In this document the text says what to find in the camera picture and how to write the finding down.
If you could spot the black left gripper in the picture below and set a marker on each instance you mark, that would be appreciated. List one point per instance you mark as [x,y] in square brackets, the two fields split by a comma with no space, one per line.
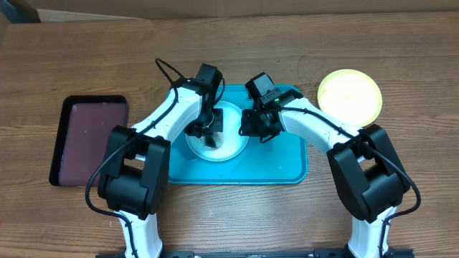
[215,125]

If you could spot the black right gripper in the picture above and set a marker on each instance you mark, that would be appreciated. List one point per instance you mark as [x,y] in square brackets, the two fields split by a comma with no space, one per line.
[250,130]

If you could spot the green scrubbing sponge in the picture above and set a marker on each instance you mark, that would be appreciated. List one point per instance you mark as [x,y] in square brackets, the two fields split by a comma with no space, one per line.
[212,140]

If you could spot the light blue plate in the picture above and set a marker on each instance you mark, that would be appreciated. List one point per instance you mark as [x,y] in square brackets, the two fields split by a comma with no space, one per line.
[231,142]

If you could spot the yellow plate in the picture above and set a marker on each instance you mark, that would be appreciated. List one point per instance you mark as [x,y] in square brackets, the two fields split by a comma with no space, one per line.
[350,96]

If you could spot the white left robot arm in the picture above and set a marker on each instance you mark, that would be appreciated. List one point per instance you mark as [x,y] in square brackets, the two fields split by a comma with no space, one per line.
[134,174]

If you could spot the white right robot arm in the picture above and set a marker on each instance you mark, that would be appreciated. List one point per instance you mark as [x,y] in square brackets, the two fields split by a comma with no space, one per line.
[369,178]

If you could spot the blue plastic tray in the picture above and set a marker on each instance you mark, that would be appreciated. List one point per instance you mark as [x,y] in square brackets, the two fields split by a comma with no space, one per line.
[282,160]

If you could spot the black tray of brown water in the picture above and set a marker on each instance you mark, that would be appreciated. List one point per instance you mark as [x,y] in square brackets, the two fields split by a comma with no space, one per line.
[85,124]

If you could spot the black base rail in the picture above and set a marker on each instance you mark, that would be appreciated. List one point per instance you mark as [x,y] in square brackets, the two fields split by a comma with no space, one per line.
[317,253]

